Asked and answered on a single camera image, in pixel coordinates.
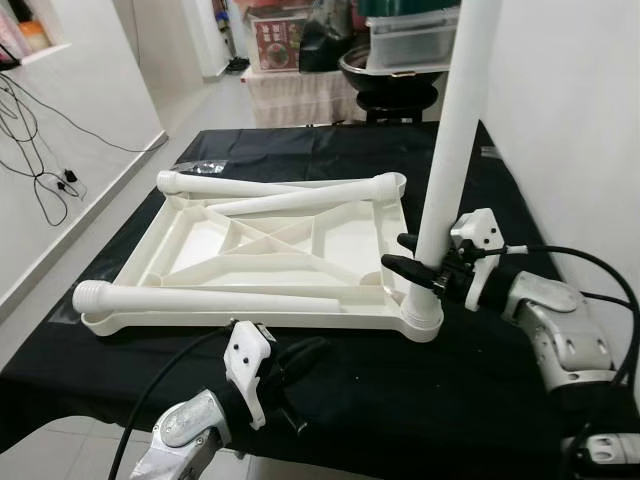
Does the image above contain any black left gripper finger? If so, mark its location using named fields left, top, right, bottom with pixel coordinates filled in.
left=285, top=366, right=323, bottom=404
left=276, top=336, right=333, bottom=375

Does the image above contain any black table cloth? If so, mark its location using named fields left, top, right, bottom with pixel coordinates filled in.
left=0, top=120, right=640, bottom=471

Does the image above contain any black round stool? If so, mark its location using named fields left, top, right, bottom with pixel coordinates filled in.
left=362, top=90, right=441, bottom=124

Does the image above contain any white plastic table top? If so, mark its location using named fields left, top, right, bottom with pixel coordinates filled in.
left=80, top=172, right=446, bottom=343

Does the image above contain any beige tablecloth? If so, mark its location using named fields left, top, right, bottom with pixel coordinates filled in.
left=245, top=68, right=371, bottom=129

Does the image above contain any clear plastic storage box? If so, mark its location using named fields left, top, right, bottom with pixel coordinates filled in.
left=365, top=8, right=463, bottom=71

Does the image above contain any clear tape strip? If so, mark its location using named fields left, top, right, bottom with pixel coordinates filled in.
left=172, top=158, right=226, bottom=173

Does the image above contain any black bag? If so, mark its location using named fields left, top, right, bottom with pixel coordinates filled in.
left=298, top=0, right=359, bottom=73

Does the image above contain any green round lid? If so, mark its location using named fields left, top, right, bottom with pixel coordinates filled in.
left=358, top=0, right=461, bottom=19

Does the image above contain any red printed box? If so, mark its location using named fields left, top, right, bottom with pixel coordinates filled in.
left=250, top=8, right=306, bottom=73

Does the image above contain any orange jar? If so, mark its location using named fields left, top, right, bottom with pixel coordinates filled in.
left=18, top=20, right=51, bottom=53

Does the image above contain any pink packet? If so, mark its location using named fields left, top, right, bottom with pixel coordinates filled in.
left=0, top=10, right=26, bottom=61

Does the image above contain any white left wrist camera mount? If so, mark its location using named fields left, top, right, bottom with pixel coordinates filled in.
left=222, top=320, right=273, bottom=431

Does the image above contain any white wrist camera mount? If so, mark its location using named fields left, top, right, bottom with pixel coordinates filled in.
left=448, top=208, right=506, bottom=301
left=222, top=320, right=273, bottom=431

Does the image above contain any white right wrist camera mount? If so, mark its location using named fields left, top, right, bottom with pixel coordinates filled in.
left=448, top=208, right=506, bottom=301

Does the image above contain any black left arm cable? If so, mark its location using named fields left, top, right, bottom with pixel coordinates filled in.
left=108, top=325, right=233, bottom=480

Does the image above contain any looped black cable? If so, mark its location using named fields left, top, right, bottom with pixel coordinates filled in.
left=0, top=85, right=89, bottom=226

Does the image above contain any thin black cable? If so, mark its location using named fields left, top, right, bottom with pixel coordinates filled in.
left=0, top=72, right=169, bottom=153

